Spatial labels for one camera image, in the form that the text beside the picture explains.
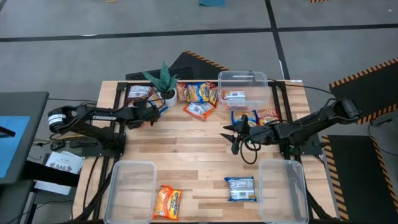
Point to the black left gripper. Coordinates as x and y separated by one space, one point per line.
141 115

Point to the white plant pot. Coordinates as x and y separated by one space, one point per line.
170 100

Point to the clear plastic bin with label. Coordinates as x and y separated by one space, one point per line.
252 84

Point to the blue floor mat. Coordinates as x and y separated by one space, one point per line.
212 2

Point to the white paper sheet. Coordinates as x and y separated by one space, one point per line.
63 163

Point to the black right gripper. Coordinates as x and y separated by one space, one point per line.
245 133

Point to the black hazard-striped floor mat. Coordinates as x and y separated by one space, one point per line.
373 87
357 174
318 1
192 67

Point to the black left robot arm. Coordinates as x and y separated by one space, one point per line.
102 118

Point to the blue panel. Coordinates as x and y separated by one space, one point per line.
15 149

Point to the grey side desk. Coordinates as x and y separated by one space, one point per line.
21 102

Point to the small black device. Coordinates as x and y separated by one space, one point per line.
57 145

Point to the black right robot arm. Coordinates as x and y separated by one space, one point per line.
304 124

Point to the green snake plant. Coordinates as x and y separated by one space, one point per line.
164 81

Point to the black shelf bar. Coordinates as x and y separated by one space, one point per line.
49 175

